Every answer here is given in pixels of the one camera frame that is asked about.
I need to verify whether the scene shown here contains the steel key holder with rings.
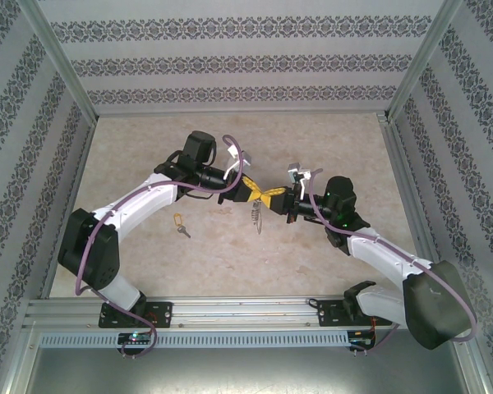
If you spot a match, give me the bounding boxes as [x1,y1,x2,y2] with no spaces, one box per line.
[249,199,267,237]

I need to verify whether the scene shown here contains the key with yellow tag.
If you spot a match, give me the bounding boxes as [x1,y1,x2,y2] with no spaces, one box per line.
[171,211,191,240]

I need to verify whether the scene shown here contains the small circuit board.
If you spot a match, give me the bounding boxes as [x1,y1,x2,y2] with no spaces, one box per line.
[349,329,377,350]
[117,332,153,345]

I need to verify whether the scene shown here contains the grey metal panel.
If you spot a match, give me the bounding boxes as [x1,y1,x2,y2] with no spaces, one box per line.
[22,346,484,394]

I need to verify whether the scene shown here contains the aluminium table side rail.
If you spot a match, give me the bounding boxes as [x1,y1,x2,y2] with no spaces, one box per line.
[39,117,99,300]
[376,113,440,268]

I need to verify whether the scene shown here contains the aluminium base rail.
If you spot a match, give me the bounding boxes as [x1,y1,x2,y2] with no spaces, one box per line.
[23,295,402,330]

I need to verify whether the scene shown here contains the grey slotted cable duct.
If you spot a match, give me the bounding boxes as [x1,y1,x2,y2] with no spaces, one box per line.
[39,331,350,349]

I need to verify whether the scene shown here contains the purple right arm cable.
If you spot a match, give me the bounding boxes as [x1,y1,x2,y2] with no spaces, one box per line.
[310,167,477,357]

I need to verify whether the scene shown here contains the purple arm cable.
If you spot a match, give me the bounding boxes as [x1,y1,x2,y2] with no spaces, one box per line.
[310,167,477,357]
[74,133,247,360]

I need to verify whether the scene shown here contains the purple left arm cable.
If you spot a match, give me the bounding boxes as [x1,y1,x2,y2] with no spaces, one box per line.
[74,133,247,360]

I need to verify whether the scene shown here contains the aluminium frame post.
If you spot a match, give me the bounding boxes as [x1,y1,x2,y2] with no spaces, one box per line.
[382,0,464,123]
[18,0,99,122]

